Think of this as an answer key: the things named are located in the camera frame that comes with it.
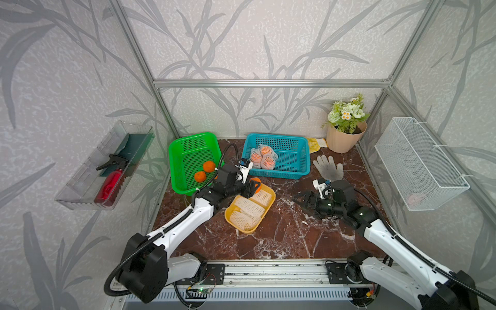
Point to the teal plastic basket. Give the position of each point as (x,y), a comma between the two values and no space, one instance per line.
(293,155)

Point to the yellow plastic tray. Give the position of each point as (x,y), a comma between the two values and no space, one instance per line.
(233,207)

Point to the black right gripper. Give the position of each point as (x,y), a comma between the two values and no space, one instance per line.
(309,196)

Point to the green plastic basket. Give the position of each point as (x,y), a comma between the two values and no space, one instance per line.
(187,156)

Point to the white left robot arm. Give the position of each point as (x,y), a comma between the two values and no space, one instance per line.
(147,264)

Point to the clear plastic wall shelf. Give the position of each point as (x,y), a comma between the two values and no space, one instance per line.
(80,191)

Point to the dark green trowel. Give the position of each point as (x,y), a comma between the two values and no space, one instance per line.
(132,149)

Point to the grey knit work glove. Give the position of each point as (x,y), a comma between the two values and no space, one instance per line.
(328,169)

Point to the white foam net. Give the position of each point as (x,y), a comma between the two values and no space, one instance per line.
(263,198)
(249,207)
(242,221)

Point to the beige ribbed flower pot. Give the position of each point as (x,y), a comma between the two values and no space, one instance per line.
(339,142)

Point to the white green artificial flowers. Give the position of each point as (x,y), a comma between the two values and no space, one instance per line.
(347,116)

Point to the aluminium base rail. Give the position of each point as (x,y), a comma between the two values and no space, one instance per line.
(236,281)

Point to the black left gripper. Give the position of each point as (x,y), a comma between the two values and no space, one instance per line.
(248,190)

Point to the yellow dotted work glove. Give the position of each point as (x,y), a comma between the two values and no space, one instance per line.
(316,144)

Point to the white wire mesh basket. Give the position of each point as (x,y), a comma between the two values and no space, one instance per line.
(418,166)

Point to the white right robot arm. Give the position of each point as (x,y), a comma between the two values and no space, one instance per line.
(408,273)

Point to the netted orange large left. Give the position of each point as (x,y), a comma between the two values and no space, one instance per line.
(255,158)

